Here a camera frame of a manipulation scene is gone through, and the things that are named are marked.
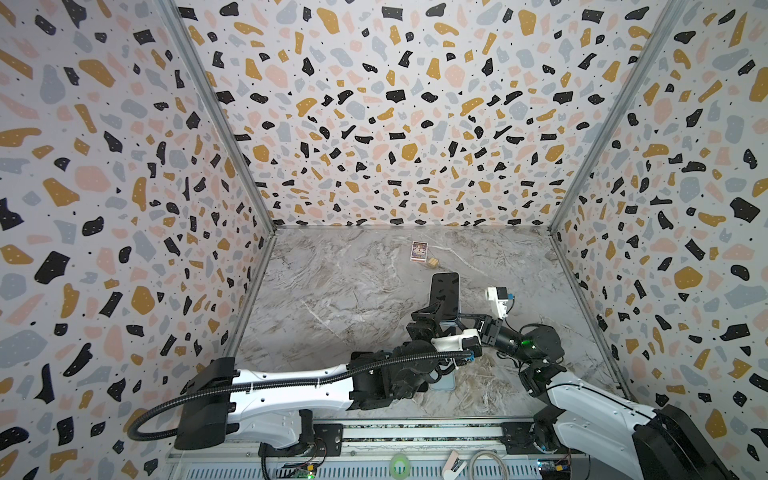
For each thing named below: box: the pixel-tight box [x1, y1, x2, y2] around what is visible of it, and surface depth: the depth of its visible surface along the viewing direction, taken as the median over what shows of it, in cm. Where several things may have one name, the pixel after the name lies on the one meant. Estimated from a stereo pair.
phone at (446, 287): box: [431, 272, 460, 320], surface depth 75 cm
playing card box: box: [410, 240, 429, 263], surface depth 115 cm
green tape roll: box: [389, 454, 411, 479], surface depth 72 cm
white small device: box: [442, 450, 467, 480], surface depth 70 cm
